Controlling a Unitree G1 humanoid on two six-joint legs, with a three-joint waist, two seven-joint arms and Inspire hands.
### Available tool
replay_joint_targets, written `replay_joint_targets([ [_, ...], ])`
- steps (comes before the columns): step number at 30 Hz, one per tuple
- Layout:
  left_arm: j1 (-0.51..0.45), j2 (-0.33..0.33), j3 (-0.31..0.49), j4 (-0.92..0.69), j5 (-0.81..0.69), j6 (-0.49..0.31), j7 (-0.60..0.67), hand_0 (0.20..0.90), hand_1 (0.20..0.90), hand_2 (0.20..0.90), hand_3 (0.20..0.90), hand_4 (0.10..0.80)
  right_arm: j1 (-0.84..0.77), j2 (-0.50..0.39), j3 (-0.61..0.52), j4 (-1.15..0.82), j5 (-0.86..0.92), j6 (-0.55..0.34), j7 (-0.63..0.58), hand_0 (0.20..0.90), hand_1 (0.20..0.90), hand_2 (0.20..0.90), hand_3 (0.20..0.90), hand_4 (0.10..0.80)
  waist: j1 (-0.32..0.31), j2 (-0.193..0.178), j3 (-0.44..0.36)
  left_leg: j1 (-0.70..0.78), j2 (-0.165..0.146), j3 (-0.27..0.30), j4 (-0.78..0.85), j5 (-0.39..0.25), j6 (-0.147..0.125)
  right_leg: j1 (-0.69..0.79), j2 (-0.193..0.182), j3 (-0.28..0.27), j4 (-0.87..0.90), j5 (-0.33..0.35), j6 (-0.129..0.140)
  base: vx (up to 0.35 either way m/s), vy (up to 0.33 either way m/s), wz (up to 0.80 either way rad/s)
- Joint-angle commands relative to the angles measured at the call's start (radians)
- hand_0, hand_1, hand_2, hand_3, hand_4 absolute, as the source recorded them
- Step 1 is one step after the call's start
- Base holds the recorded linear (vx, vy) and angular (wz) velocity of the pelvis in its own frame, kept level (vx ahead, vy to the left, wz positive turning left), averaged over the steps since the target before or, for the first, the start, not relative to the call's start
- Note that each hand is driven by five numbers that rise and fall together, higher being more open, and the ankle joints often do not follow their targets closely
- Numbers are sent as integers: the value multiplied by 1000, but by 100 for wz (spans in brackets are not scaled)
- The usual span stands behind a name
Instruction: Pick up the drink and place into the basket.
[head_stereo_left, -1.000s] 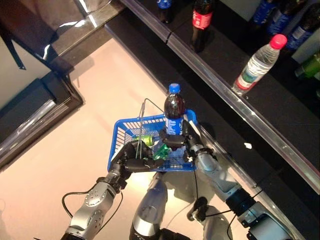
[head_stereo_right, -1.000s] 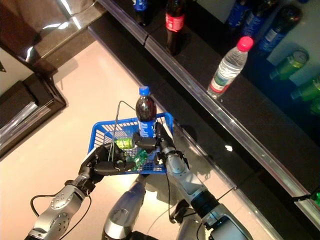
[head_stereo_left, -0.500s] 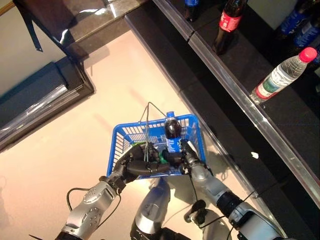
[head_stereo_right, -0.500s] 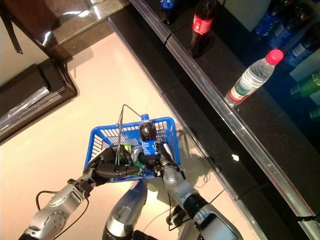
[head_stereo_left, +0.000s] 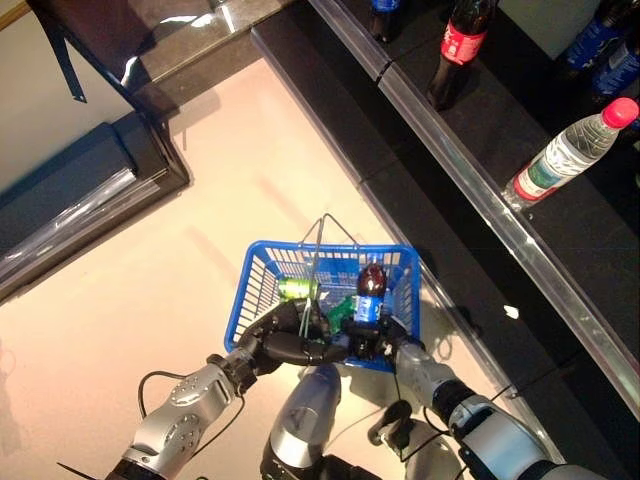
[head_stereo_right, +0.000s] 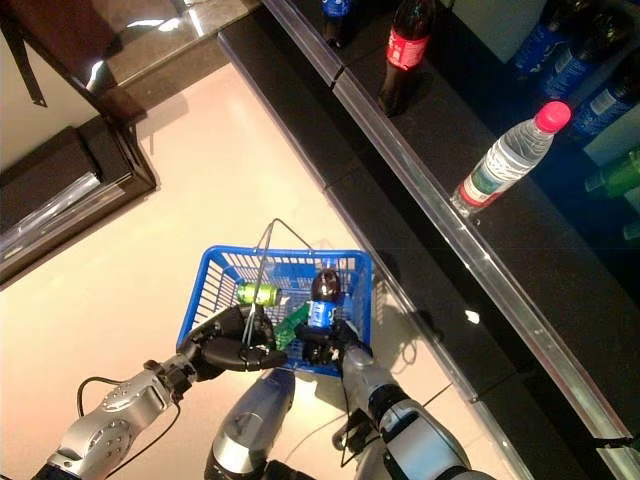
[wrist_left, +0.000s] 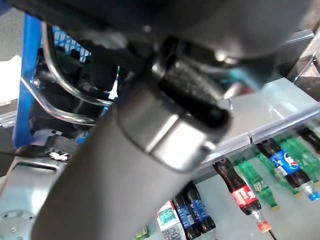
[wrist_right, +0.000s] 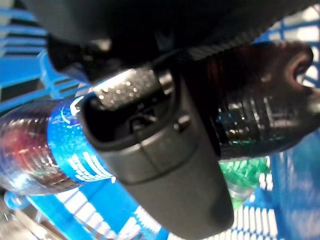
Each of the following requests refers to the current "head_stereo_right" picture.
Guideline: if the clear water bottle red cap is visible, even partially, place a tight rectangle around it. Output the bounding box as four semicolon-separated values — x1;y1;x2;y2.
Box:
449;100;573;217

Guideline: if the black hanging strap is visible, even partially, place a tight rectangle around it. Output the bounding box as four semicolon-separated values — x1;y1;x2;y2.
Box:
0;12;49;109

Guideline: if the green Sprite bottle yellow cap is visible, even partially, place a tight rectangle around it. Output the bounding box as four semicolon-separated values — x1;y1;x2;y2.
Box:
273;302;311;349

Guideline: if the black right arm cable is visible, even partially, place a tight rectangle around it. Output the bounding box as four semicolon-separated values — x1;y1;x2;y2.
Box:
332;382;451;469

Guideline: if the black metal shelf board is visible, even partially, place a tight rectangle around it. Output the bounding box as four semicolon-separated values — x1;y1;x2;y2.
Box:
259;0;640;480
217;9;591;480

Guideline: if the clear plastic price rail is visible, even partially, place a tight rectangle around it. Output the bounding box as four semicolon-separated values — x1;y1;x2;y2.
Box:
594;433;640;480
262;0;346;86
332;69;631;441

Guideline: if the blue plastic shopping basket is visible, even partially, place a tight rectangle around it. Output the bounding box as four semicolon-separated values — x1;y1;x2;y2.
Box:
175;244;375;376

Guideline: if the silver left robot leg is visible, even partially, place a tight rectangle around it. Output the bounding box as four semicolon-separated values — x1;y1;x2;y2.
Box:
203;368;297;480

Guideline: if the small Pepsi cola bottle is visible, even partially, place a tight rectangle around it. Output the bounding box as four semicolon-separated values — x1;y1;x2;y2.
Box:
509;0;576;81
567;64;640;144
537;9;631;101
319;0;354;49
305;268;346;331

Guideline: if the Coca-Cola bottle red label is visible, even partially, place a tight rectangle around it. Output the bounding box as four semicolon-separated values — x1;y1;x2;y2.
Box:
377;0;436;119

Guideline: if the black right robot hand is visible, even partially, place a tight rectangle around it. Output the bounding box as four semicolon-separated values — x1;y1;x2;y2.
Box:
294;319;374;370

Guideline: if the brown cabinet panel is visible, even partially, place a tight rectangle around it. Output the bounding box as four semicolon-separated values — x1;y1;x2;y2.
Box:
0;0;264;119

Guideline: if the dark brown side shelf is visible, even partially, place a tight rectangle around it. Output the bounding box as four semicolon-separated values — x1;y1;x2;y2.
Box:
0;115;157;291

